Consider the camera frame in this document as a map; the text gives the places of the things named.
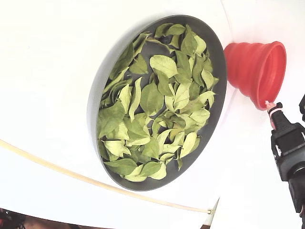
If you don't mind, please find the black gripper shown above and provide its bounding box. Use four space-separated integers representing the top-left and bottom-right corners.
265 101 305 182

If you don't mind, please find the red collapsible cup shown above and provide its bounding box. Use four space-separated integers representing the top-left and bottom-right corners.
224 41 286 112

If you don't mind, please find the dark grey bowl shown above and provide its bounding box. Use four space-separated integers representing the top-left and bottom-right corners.
86 14 227 191

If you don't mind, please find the green leaf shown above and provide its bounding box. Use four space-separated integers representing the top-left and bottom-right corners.
173 83 192 110
190 108 211 124
140 82 165 116
103 140 132 156
97 101 126 139
104 157 138 176
180 131 198 158
166 23 186 36
175 50 193 83
149 55 179 79
149 162 167 181

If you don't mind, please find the long wooden stick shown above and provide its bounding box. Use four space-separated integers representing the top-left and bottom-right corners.
0 139 214 215

